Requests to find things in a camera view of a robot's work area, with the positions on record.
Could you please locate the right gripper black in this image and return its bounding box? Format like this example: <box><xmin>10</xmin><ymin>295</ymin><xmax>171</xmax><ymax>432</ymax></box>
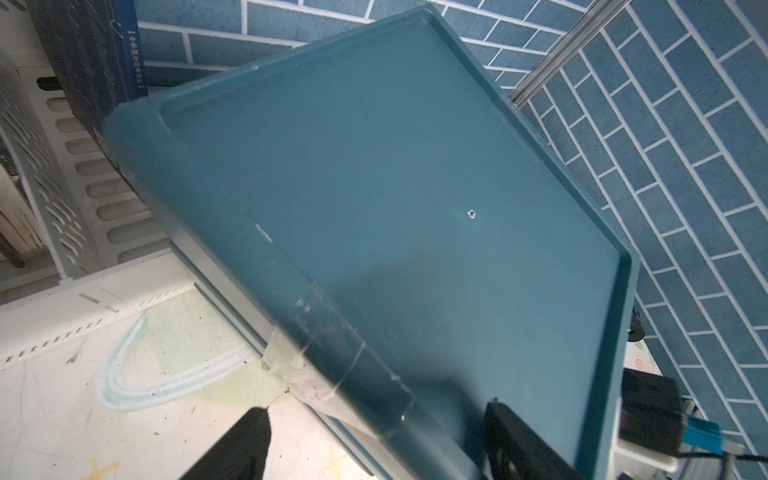
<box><xmin>618</xmin><ymin>369</ymin><xmax>686</xmax><ymax>457</ymax></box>

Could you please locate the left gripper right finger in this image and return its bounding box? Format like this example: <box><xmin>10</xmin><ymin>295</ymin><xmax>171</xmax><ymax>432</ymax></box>
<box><xmin>483</xmin><ymin>400</ymin><xmax>583</xmax><ymax>480</ymax></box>

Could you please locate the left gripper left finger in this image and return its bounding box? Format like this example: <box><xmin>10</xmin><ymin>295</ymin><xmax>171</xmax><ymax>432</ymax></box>
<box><xmin>181</xmin><ymin>407</ymin><xmax>272</xmax><ymax>480</ymax></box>

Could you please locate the teal drawer cabinet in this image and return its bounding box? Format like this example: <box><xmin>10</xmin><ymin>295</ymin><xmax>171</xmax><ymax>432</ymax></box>
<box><xmin>103</xmin><ymin>5</ymin><xmax>638</xmax><ymax>479</ymax></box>

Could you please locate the clear glass bowl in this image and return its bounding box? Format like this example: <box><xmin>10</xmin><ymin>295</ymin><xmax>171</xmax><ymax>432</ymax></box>
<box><xmin>95</xmin><ymin>309</ymin><xmax>256</xmax><ymax>411</ymax></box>

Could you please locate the white file organizer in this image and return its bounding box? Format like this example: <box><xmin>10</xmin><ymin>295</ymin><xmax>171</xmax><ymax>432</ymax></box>
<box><xmin>1</xmin><ymin>1</ymin><xmax>194</xmax><ymax>370</ymax></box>

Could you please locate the dark striped notebook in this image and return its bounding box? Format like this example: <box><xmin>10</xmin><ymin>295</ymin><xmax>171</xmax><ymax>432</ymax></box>
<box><xmin>23</xmin><ymin>0</ymin><xmax>150</xmax><ymax>139</ymax></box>

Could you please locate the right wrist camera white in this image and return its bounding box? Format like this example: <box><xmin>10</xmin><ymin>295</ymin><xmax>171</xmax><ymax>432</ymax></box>
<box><xmin>608</xmin><ymin>415</ymin><xmax>727</xmax><ymax>480</ymax></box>

